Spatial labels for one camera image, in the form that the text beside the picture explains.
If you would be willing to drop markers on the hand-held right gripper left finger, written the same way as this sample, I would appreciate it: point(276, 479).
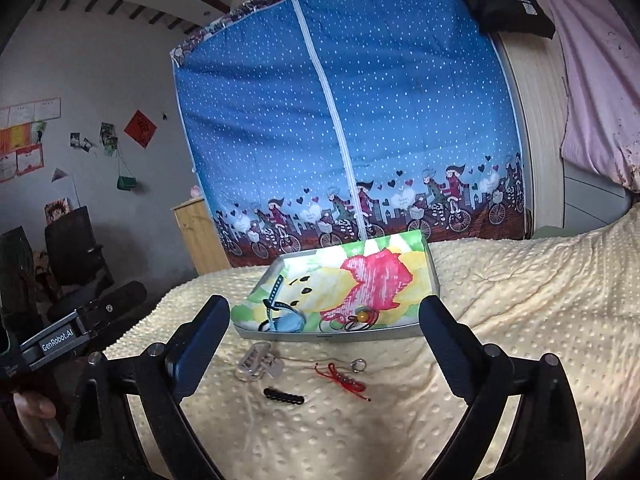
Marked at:
point(200, 355)

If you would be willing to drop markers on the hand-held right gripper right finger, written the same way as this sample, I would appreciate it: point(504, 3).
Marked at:
point(440, 345)

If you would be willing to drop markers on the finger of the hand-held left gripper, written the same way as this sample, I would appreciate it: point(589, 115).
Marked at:
point(120, 300)

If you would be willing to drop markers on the clear acrylic hair clip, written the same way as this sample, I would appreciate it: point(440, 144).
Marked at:
point(255, 360)

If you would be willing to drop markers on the black comb hair clip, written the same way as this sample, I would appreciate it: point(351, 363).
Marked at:
point(282, 396)

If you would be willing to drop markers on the light blue watch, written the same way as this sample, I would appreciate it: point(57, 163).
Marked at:
point(290, 322)

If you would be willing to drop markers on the printed metal tray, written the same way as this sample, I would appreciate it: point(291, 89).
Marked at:
point(380, 270)

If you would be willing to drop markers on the person's left hand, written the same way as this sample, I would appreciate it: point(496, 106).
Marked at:
point(35, 410)

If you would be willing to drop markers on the black office chair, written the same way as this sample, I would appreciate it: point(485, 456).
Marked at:
point(75, 250)

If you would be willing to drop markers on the yellow dotted blanket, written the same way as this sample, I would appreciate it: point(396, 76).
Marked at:
point(500, 310)

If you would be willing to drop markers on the small wooden cabinet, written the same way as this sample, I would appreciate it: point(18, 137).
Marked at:
point(200, 235)

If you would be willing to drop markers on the small green hanging bag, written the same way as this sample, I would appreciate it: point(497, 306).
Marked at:
point(126, 182)

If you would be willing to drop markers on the pink soft toy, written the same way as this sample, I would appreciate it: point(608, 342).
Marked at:
point(195, 192)

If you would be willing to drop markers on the folded triangle paper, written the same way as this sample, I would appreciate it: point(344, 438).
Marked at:
point(58, 176)

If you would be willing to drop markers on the red bordered certificate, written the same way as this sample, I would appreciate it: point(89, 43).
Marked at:
point(29, 160)

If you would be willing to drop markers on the red diamond paper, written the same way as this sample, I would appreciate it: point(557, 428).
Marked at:
point(140, 128)

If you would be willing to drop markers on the grey drawer unit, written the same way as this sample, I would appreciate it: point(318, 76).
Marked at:
point(595, 200)

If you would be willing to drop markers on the blue dotted fabric wardrobe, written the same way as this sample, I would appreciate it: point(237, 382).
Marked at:
point(400, 110)

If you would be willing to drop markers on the pink sheet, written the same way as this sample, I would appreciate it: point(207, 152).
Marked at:
point(595, 85)

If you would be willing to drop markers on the black tote bag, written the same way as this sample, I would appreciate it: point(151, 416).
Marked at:
point(510, 5)

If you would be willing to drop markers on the cartoon wall poster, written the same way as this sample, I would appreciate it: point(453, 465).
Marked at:
point(57, 211)

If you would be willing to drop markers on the white wall paper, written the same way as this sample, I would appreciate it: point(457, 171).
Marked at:
point(67, 191)

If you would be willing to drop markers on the green wall photo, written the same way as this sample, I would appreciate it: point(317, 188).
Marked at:
point(109, 139)

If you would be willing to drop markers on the small wall photos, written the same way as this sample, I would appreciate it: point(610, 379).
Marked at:
point(80, 142)

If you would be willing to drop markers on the yellow green wall poster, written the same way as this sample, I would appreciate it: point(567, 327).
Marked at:
point(20, 139)

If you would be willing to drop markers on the pale wall certificates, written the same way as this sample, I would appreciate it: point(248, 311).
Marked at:
point(35, 112)

